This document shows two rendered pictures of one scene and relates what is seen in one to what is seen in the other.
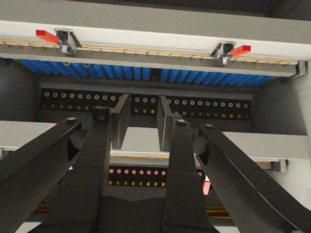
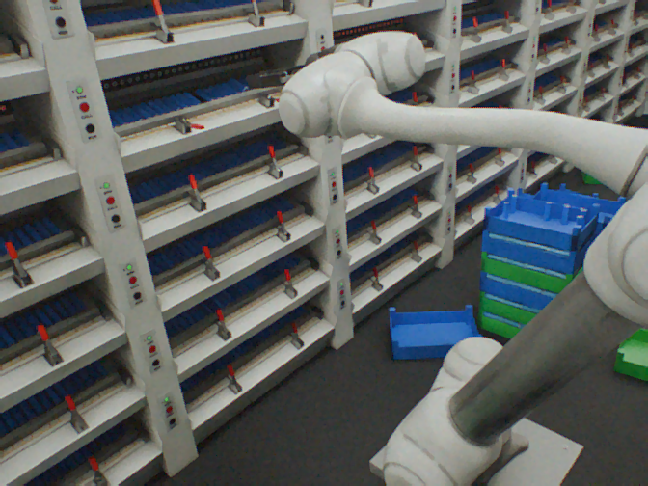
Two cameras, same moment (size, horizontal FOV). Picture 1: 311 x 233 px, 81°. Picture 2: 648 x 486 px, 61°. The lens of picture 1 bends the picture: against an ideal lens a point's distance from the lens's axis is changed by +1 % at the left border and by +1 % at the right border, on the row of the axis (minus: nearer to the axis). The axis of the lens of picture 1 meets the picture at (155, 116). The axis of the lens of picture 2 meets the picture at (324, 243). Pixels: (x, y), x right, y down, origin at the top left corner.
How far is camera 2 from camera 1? 1.17 m
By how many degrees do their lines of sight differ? 60
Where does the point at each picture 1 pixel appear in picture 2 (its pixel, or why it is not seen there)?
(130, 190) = not seen: outside the picture
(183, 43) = (208, 123)
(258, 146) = (140, 61)
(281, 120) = not seen: hidden behind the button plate
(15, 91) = (280, 51)
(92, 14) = (259, 121)
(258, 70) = (146, 124)
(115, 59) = (238, 98)
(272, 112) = not seen: hidden behind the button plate
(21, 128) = (283, 37)
